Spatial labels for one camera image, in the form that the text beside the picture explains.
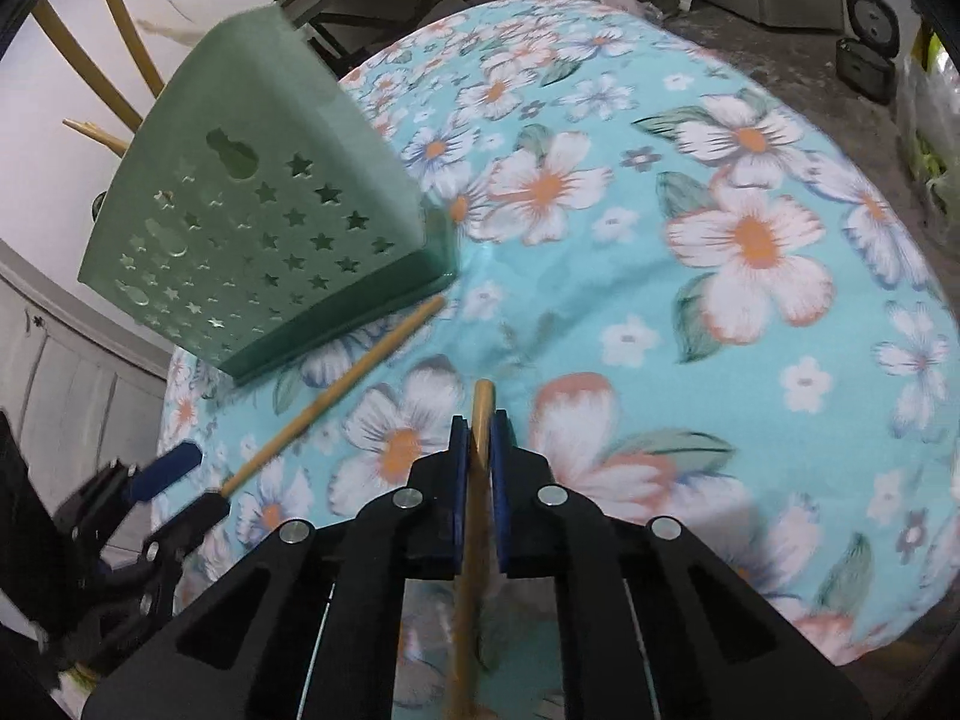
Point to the white panelled door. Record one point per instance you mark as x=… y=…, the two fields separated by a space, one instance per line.
x=75 y=375

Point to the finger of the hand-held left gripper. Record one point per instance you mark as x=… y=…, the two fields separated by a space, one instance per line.
x=165 y=471
x=195 y=521

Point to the plastic bag of greens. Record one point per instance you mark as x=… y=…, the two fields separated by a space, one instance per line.
x=930 y=150

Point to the green plastic utensil holder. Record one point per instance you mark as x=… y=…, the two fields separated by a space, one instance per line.
x=285 y=90

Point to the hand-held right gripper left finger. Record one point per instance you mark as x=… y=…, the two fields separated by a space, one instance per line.
x=459 y=480

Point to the floral blue blanket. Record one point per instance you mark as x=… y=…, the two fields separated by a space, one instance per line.
x=675 y=277

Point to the white round appliance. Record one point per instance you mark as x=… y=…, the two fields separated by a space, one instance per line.
x=870 y=19

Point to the tapered bamboo chopstick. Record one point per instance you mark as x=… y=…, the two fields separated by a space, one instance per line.
x=480 y=405
x=82 y=60
x=94 y=133
x=337 y=390
x=127 y=22

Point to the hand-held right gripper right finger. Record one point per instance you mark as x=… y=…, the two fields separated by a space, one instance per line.
x=501 y=487

